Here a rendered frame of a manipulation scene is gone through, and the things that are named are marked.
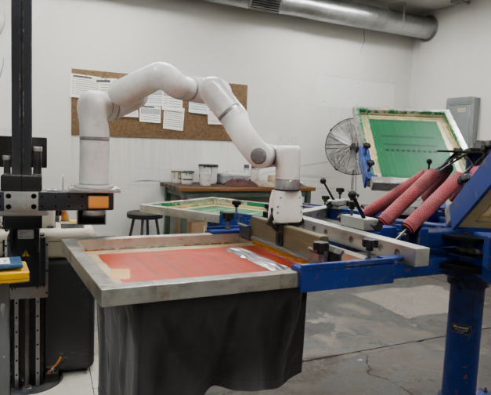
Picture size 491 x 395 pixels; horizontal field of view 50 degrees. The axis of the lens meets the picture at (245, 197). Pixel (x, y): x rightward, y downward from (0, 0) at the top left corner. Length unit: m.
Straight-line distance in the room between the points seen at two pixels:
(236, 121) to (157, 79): 0.28
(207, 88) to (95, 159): 0.43
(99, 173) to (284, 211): 0.61
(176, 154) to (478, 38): 3.56
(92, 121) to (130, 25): 3.73
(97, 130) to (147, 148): 3.64
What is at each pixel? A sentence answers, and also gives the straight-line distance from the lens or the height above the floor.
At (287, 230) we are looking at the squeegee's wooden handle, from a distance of 1.58.
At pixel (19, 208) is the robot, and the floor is 1.07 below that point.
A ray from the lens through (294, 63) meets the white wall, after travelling 6.14.
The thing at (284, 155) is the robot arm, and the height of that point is 1.27.
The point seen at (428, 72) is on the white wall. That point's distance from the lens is 7.01.
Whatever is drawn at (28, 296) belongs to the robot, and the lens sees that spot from 2.29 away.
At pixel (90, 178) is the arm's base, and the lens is 1.76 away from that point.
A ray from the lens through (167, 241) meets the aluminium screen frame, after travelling 1.74.
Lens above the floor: 1.30
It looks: 6 degrees down
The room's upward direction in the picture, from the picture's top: 2 degrees clockwise
